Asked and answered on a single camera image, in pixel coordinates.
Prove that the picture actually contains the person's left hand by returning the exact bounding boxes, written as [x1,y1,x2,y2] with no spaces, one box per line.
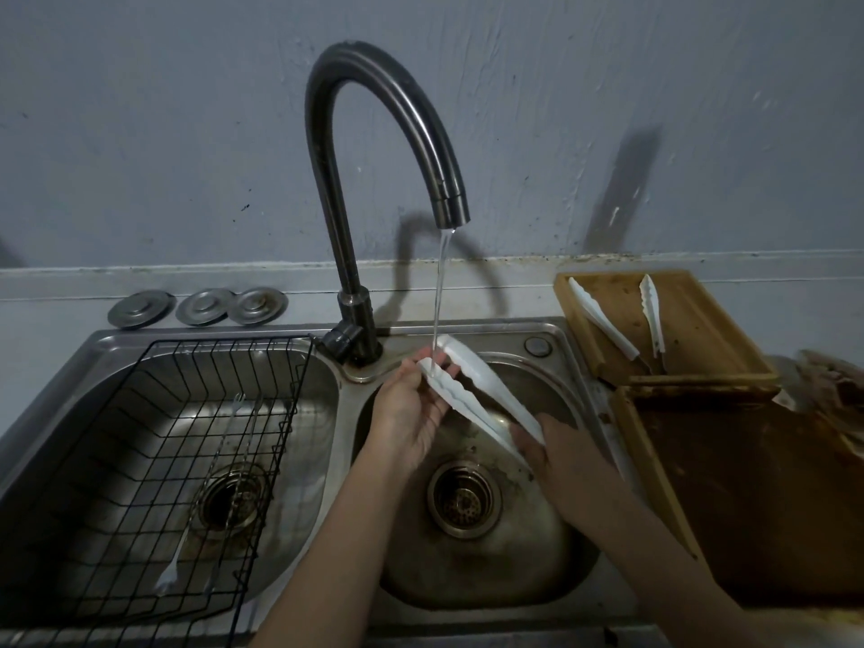
[363,348,455,468]

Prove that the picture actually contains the person's right hand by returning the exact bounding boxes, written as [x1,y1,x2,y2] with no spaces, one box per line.
[509,413,612,496]

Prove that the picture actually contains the white plastic tongs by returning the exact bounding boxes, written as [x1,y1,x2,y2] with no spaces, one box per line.
[567,274,671,377]
[417,333,546,466]

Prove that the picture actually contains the person's right forearm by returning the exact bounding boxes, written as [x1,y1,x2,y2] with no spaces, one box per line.
[550,465,864,648]

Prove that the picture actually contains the person's left forearm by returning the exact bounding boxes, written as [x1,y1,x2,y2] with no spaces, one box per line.
[248,446,414,648]

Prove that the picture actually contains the running water stream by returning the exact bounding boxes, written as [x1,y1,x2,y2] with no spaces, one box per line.
[429,227,457,361]

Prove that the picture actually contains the metal sink drain strainer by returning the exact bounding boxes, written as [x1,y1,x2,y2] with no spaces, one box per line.
[427,459,504,540]
[194,463,270,542]

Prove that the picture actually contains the stainless steel double sink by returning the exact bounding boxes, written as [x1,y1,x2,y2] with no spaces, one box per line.
[0,318,642,648]

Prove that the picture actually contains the round metal sink lid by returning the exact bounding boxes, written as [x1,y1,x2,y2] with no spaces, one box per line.
[175,288,236,327]
[107,290,177,329]
[229,286,290,326]

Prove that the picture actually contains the dark metal gooseneck faucet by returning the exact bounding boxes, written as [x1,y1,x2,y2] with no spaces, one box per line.
[304,40,471,367]

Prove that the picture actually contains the small wooden cutting board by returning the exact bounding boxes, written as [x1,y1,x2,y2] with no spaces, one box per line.
[553,269,783,388]

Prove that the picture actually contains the large wooden cutting board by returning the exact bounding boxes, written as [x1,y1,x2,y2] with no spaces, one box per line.
[611,381,864,609]

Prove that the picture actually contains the white-tipped long utensil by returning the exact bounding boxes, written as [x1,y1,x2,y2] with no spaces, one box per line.
[153,392,243,598]

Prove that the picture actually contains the crumpled plastic bag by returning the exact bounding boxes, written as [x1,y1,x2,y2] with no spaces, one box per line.
[773,348,864,459]

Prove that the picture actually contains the black wire dish rack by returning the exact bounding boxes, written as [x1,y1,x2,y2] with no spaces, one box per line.
[0,335,317,648]

